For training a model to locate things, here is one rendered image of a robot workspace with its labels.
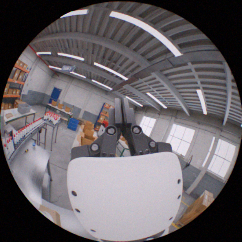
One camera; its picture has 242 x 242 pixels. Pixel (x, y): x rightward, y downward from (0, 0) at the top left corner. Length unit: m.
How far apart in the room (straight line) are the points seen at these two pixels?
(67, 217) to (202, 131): 4.90
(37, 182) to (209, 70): 3.54
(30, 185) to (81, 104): 7.55
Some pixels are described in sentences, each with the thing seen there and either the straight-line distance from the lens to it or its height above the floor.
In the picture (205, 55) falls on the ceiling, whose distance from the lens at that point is 1.70.
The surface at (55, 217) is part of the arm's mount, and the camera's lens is 0.78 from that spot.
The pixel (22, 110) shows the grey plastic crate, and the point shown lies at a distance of 3.01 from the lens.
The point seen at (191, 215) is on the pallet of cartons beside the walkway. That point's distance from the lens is 2.65.
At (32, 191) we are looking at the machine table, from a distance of 1.11.
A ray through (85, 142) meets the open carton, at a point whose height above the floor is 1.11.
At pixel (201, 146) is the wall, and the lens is 4.41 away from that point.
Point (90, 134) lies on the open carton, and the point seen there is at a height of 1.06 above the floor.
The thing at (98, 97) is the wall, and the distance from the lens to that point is 7.88.
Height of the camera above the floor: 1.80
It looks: 2 degrees down
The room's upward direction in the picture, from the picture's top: 24 degrees clockwise
